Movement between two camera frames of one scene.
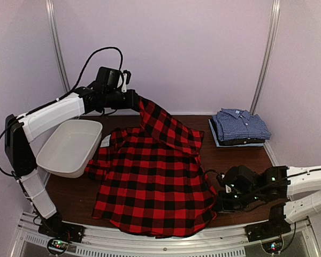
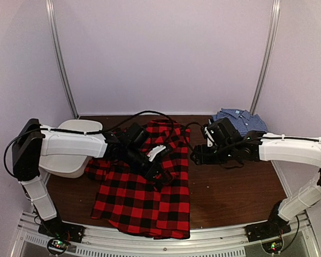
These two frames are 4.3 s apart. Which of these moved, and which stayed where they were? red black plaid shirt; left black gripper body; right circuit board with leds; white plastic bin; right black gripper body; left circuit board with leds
Moved: left black gripper body; red black plaid shirt; right black gripper body
Stayed: left circuit board with leds; white plastic bin; right circuit board with leds
